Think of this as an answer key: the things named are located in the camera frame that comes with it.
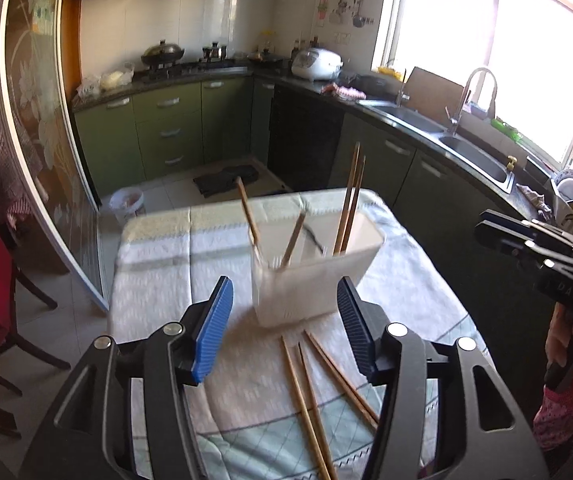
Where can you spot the white plastic bags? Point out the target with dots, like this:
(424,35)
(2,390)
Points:
(111,80)

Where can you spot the dark stone kitchen countertop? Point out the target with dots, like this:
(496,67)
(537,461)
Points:
(416,132)

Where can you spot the light bamboo chopstick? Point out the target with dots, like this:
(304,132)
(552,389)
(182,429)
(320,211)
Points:
(346,377)
(299,395)
(294,237)
(341,383)
(315,400)

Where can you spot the black gas stove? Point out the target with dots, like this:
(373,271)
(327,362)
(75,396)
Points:
(186,69)

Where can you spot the white plastic bucket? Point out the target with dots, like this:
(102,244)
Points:
(127,205)

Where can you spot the tall steel faucet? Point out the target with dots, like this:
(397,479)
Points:
(458,110)

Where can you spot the dark condiment bottles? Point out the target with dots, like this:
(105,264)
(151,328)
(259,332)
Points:
(299,46)

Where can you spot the pale blue patterned tablecloth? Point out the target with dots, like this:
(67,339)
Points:
(166,270)

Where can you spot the floral glass sliding door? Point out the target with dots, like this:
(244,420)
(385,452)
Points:
(41,135)

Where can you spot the grey dish rag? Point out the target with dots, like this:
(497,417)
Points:
(533,199)

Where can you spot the black floor mat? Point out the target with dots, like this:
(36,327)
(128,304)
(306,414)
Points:
(226,180)

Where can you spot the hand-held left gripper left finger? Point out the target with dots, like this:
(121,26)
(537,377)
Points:
(214,330)

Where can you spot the black pan with lid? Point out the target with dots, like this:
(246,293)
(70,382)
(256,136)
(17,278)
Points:
(265,57)

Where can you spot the black plastic fork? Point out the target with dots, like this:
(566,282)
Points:
(319,244)

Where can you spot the dish rack with plates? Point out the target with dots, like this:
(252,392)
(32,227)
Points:
(568,200)

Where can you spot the black built-in appliance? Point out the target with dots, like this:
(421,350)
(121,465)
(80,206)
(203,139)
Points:
(306,140)

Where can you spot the wooden cutting board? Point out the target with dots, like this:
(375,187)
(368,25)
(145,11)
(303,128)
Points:
(431,92)

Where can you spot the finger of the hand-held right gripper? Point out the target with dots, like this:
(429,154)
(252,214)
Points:
(501,242)
(506,221)

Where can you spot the green plastic containers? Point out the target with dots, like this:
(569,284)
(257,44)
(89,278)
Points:
(508,130)

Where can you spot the white rice cooker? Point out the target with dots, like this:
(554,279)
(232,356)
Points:
(316,65)

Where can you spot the pink dish cloth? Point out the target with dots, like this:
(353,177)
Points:
(346,92)

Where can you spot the steel double sink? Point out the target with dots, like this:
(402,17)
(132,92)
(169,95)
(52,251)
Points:
(476,162)

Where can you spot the yellow basket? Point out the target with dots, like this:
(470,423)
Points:
(390,72)

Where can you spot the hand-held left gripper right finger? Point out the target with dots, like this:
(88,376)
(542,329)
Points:
(356,330)

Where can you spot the small brass sink fitting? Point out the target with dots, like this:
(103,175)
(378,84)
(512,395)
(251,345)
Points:
(510,162)

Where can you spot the hanging kitchen utensils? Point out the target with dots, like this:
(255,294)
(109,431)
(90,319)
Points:
(341,7)

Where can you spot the black wok with lid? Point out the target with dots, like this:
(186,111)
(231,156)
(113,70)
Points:
(163,54)

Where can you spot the white plastic utensil holder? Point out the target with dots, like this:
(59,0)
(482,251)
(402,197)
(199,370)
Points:
(316,285)

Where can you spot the small steel faucet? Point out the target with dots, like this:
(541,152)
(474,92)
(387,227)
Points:
(402,92)

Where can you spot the white wall outlet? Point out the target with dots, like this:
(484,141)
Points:
(342,37)

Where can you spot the kitchen window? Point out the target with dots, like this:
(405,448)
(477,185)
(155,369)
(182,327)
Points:
(466,25)

